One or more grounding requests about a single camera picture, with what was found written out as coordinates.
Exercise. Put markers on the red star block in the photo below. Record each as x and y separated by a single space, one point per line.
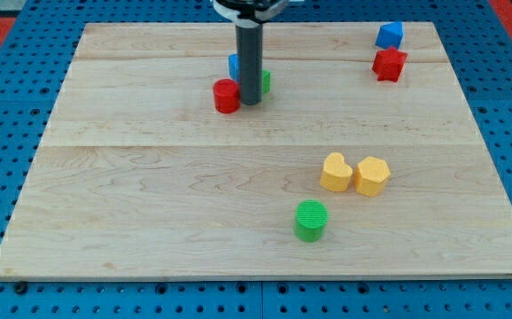
389 63

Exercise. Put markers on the red cylinder block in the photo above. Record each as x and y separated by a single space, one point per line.
226 96

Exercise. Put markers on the green cylinder block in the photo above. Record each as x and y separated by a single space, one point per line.
310 220

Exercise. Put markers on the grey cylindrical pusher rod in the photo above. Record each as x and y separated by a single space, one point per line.
249 53

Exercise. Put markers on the light wooden board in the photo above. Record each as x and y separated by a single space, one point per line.
138 178

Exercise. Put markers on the green star block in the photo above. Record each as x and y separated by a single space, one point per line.
266 81

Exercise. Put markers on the blue triangular block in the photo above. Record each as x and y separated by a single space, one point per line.
390 35

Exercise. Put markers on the blue cube block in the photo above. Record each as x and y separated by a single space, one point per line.
233 67

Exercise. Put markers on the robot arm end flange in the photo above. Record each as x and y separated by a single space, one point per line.
249 13

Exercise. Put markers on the yellow hexagon block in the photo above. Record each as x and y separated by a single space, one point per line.
371 176

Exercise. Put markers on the yellow heart block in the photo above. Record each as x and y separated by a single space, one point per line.
336 173

